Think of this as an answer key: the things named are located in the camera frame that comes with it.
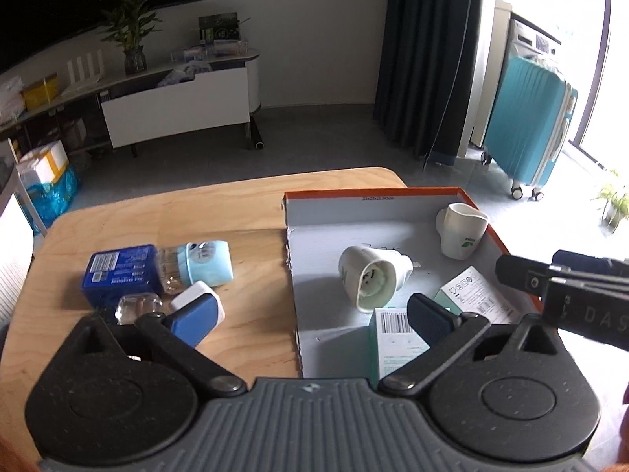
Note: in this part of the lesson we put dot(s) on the long curved console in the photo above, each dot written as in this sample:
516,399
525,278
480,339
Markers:
73,118

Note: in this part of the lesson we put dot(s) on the blue plastic bag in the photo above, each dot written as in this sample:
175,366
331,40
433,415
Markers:
54,201

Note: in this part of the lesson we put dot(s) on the small potted plant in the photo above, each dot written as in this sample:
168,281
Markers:
614,201

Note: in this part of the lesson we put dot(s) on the white box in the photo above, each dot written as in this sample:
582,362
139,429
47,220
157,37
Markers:
479,295

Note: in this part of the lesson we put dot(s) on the black and green box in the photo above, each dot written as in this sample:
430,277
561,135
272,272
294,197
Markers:
218,28

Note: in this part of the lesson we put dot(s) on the white plastic bag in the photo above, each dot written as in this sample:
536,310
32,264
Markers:
10,101

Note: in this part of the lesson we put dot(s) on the blue rectangular box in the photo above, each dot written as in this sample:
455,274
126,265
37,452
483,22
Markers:
118,270

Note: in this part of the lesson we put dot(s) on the small white boxes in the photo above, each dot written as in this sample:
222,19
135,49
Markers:
211,50

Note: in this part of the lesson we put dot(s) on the orange cardboard box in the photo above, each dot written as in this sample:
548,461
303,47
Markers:
334,226

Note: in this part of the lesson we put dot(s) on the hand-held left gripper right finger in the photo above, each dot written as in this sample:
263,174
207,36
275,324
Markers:
430,317

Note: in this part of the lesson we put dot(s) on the white curved cabinet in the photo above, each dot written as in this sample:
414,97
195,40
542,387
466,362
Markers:
177,108

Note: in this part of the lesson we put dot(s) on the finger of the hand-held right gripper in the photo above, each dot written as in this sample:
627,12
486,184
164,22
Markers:
521,270
580,259

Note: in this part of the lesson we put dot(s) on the white washing machine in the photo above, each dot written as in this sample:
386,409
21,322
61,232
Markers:
491,59

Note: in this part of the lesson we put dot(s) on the light blue bottle in plastic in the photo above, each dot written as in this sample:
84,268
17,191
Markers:
206,260

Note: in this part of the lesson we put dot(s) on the cardboard box with yellow tape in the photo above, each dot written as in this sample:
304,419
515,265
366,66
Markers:
44,162

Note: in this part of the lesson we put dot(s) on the round counter with ribbed base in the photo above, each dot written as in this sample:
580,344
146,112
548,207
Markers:
12,265

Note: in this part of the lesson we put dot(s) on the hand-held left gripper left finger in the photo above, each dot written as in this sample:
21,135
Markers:
196,322

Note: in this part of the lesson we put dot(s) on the plant in glass vase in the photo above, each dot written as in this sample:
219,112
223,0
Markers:
133,59

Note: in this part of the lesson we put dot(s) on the white plug-in heater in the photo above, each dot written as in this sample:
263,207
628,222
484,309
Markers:
373,275
462,231

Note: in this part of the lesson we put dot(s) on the dark curtain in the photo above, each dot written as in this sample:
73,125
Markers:
422,49

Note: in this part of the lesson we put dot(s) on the teal suitcase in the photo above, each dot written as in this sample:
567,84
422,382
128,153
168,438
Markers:
530,123

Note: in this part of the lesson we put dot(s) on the teal box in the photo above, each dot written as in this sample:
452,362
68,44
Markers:
393,339

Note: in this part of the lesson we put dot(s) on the white router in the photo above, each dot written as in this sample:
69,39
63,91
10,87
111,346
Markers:
86,71

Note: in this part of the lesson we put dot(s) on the bluish plastic bag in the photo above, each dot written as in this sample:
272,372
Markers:
184,74

